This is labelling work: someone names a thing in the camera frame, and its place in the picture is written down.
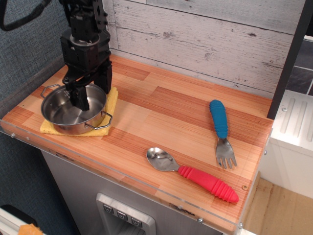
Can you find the blue handled fork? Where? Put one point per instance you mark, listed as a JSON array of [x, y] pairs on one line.
[[224, 151]]

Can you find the orange and black object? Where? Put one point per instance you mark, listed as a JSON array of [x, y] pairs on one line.
[[15, 222]]

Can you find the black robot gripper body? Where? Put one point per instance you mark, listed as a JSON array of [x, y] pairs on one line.
[[83, 59]]

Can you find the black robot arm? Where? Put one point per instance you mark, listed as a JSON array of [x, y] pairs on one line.
[[87, 19]]

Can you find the dark right shelf post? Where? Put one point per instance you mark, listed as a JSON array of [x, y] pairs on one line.
[[299, 35]]

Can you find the red handled spoon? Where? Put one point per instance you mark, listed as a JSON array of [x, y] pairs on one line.
[[163, 161]]

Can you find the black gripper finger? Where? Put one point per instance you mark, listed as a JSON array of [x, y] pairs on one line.
[[103, 77], [78, 97]]

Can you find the yellow folded cloth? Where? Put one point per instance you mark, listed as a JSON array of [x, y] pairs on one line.
[[110, 100]]

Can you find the stainless steel pot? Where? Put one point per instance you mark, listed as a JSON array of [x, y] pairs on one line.
[[71, 115]]

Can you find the grey toy dispenser panel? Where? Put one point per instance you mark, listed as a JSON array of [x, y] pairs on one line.
[[121, 219]]

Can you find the white toy sink unit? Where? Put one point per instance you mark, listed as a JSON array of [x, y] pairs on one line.
[[288, 157]]

